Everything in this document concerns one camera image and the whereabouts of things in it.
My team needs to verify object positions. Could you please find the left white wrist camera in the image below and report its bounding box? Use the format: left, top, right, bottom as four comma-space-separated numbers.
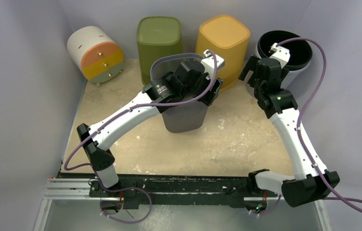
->
200, 50, 225, 78

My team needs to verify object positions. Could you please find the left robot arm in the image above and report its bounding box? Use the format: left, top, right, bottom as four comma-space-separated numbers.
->
76, 58, 224, 197

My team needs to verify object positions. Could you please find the orange plastic mesh basket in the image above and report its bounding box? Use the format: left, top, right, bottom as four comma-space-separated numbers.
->
195, 15, 250, 91

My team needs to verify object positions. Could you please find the light grey round bin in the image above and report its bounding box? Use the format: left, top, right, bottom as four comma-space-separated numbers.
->
246, 41, 312, 97

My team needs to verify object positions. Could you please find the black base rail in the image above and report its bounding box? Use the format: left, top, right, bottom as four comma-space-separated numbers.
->
57, 172, 277, 211

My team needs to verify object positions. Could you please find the grey plastic basket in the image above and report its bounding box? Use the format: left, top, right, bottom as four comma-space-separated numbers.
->
150, 53, 208, 133

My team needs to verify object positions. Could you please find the green slotted plastic basket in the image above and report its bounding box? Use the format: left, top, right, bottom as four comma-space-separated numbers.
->
137, 16, 183, 85

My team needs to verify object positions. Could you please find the aluminium frame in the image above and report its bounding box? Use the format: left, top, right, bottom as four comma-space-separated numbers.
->
34, 179, 331, 231

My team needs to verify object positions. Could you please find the white cylindrical drawer cabinet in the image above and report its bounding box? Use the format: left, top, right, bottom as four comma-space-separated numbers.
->
66, 26, 125, 85

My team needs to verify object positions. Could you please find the black round bin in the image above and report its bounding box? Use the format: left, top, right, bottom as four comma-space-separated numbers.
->
256, 30, 312, 71

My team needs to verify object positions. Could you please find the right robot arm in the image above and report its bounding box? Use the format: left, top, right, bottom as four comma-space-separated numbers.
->
239, 56, 340, 207

